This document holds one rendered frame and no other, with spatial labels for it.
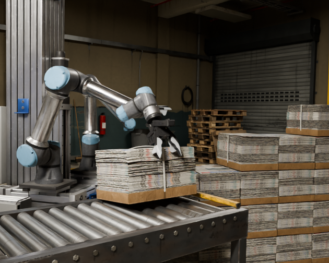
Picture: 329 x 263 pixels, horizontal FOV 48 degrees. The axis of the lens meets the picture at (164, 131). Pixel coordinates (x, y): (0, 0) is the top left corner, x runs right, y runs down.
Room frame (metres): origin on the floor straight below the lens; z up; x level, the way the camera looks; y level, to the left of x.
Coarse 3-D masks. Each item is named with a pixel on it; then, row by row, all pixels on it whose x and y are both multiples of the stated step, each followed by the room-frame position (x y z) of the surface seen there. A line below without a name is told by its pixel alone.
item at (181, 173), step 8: (176, 152) 1.67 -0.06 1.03; (184, 152) 1.70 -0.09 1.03; (192, 152) 1.73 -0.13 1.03; (176, 160) 1.67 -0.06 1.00; (184, 160) 1.70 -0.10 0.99; (192, 160) 1.72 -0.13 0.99; (176, 168) 1.66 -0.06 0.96; (184, 168) 1.69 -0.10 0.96; (192, 168) 1.72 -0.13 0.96; (176, 176) 1.66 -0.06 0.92; (184, 176) 1.69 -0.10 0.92; (192, 176) 1.72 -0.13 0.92; (176, 184) 1.66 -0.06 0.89; (184, 184) 1.68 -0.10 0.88; (192, 184) 1.71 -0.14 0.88
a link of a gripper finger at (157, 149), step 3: (159, 138) 1.57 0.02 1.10; (159, 141) 1.56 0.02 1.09; (159, 144) 1.55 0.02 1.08; (156, 147) 1.54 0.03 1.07; (159, 147) 1.54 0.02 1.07; (153, 150) 1.58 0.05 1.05; (156, 150) 1.54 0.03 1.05; (159, 150) 1.53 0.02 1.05; (153, 153) 1.57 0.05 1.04; (159, 153) 1.53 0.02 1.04; (159, 156) 1.53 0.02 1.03
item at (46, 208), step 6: (96, 198) 1.73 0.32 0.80; (54, 204) 1.61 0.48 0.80; (60, 204) 1.61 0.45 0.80; (66, 204) 1.61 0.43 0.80; (72, 204) 1.61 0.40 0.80; (78, 204) 1.63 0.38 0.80; (90, 204) 1.67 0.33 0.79; (12, 210) 1.49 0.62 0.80; (18, 210) 1.50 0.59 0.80; (24, 210) 1.50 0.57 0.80; (30, 210) 1.50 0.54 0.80; (42, 210) 1.53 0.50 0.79; (48, 210) 1.54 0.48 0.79; (0, 216) 1.43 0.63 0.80; (12, 216) 1.45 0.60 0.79
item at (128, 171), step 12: (96, 156) 1.73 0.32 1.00; (108, 156) 1.63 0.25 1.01; (120, 156) 1.55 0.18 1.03; (132, 156) 1.53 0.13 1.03; (144, 156) 1.56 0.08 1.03; (156, 156) 1.60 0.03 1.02; (108, 168) 1.65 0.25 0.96; (120, 168) 1.57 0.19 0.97; (132, 168) 1.52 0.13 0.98; (144, 168) 1.56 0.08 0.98; (156, 168) 1.60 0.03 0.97; (108, 180) 1.64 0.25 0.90; (120, 180) 1.56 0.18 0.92; (132, 180) 1.52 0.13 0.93; (144, 180) 1.55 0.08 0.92; (156, 180) 1.59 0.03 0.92; (120, 192) 1.56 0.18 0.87; (132, 192) 1.51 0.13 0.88
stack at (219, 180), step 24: (216, 168) 2.58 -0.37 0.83; (216, 192) 2.38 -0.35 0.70; (240, 192) 2.45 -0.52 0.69; (264, 192) 2.48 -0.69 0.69; (288, 192) 2.53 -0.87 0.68; (312, 192) 2.59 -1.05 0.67; (264, 216) 2.48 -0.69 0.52; (288, 216) 2.54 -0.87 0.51; (312, 216) 2.59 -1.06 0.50; (264, 240) 2.49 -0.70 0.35; (288, 240) 2.53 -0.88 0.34
